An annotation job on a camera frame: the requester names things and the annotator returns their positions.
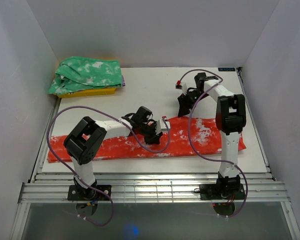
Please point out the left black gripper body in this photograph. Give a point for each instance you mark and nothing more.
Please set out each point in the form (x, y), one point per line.
(149, 133)

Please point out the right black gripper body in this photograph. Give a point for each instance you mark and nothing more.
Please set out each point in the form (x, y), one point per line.
(193, 97)

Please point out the red tie-dye trousers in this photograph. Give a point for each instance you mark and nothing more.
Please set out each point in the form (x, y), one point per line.
(205, 137)

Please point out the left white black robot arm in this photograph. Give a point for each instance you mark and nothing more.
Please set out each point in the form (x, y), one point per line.
(84, 141)

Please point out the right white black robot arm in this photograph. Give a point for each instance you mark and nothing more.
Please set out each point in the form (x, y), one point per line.
(230, 119)

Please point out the yellow folded trousers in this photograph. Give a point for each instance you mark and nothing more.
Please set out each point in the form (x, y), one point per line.
(90, 92)

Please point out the green tie-dye trousers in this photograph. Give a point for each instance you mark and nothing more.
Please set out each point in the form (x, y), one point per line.
(90, 72)

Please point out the dark table label sticker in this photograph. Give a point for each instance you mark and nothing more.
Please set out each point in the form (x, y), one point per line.
(226, 69)

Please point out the purple folded garment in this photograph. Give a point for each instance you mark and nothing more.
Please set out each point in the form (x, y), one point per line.
(123, 81)

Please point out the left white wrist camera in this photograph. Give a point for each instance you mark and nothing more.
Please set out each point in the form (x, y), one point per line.
(162, 125)

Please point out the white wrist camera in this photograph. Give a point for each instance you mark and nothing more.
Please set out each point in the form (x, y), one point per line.
(162, 125)
(181, 86)

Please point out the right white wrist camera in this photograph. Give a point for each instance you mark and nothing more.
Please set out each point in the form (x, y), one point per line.
(181, 86)

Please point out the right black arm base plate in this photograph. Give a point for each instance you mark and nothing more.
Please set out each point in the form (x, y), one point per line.
(212, 192)

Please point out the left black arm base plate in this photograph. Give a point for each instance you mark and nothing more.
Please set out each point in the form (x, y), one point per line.
(78, 193)

